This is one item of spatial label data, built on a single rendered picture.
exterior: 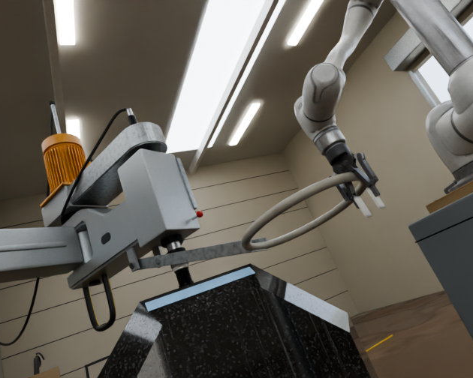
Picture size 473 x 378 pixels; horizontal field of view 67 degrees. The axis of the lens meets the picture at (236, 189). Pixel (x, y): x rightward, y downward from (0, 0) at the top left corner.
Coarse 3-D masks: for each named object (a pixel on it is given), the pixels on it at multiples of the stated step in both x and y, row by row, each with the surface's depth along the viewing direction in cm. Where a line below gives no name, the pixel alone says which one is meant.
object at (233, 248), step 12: (240, 240) 132; (252, 240) 142; (264, 240) 139; (180, 252) 150; (192, 252) 146; (204, 252) 142; (216, 252) 139; (228, 252) 135; (240, 252) 132; (132, 264) 163; (144, 264) 164; (156, 264) 159; (168, 264) 154
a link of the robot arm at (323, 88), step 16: (352, 16) 127; (368, 16) 127; (352, 32) 124; (336, 48) 108; (352, 48) 118; (320, 64) 96; (336, 64) 103; (320, 80) 95; (336, 80) 95; (304, 96) 102; (320, 96) 98; (336, 96) 98; (304, 112) 109; (320, 112) 103
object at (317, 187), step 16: (336, 176) 104; (352, 176) 106; (304, 192) 101; (272, 208) 104; (288, 208) 103; (336, 208) 139; (256, 224) 107; (320, 224) 143; (272, 240) 140; (288, 240) 143
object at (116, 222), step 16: (96, 208) 191; (112, 208) 202; (64, 224) 201; (80, 224) 193; (96, 224) 182; (112, 224) 174; (128, 224) 166; (96, 240) 181; (112, 240) 173; (128, 240) 165; (96, 256) 180; (112, 256) 172; (128, 256) 167; (80, 272) 188; (96, 272) 182; (112, 272) 194
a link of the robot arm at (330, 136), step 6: (324, 132) 111; (330, 132) 110; (336, 132) 111; (318, 138) 112; (324, 138) 110; (330, 138) 110; (336, 138) 109; (342, 138) 110; (318, 144) 112; (324, 144) 110; (330, 144) 109; (336, 144) 110; (318, 150) 114; (324, 150) 111
